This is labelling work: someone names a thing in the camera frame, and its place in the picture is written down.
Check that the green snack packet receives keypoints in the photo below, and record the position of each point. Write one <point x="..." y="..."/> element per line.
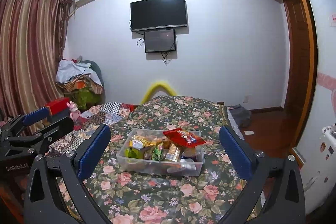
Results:
<point x="157" y="153"/>

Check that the red box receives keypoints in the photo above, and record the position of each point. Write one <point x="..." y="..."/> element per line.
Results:
<point x="57" y="106"/>

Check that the pile of clothes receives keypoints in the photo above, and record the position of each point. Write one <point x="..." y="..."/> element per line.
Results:
<point x="71" y="71"/>

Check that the wooden door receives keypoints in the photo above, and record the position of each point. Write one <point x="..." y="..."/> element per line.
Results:
<point x="299" y="69"/>

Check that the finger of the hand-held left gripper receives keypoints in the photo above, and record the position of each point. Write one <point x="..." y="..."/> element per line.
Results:
<point x="35" y="117"/>
<point x="57" y="128"/>

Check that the clear plastic container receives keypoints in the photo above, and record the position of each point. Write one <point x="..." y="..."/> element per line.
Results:
<point x="126" y="163"/>

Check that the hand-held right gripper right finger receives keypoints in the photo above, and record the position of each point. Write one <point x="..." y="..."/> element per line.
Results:
<point x="236" y="153"/>

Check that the orange label cracker packet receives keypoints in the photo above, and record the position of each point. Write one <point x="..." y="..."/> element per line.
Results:
<point x="173" y="151"/>

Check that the patchwork quilt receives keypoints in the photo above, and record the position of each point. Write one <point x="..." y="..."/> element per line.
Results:
<point x="113" y="113"/>

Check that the pink plush toy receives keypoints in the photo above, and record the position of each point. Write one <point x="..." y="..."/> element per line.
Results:
<point x="73" y="109"/>

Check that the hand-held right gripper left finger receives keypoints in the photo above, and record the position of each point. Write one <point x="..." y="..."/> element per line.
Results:
<point x="94" y="153"/>

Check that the green plush cloth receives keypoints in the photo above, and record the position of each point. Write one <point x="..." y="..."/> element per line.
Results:
<point x="85" y="98"/>

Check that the yellow curved object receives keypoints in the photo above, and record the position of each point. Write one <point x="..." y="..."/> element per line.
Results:
<point x="157" y="85"/>

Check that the white and blue snack packet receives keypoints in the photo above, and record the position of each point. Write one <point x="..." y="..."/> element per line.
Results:
<point x="188" y="164"/>

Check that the wall outlet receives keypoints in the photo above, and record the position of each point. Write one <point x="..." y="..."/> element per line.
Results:
<point x="246" y="98"/>

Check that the striped curtain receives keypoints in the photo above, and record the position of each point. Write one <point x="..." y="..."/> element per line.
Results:
<point x="29" y="50"/>

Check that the red snack packet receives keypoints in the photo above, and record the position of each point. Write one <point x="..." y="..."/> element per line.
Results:
<point x="183" y="137"/>

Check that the small black monitor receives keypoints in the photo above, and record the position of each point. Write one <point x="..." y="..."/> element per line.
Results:
<point x="159" y="40"/>

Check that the grey bag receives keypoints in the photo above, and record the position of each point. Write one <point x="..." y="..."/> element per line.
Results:
<point x="240" y="116"/>

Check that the green jelly cup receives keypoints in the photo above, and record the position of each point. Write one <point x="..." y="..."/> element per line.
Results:
<point x="132" y="153"/>

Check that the white paper sheet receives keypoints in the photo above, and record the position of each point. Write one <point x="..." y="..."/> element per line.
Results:
<point x="249" y="132"/>

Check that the dark teal chair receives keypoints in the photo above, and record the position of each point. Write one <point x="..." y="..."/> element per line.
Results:
<point x="95" y="70"/>

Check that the black wall television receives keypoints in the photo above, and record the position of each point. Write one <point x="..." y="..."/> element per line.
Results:
<point x="158" y="13"/>

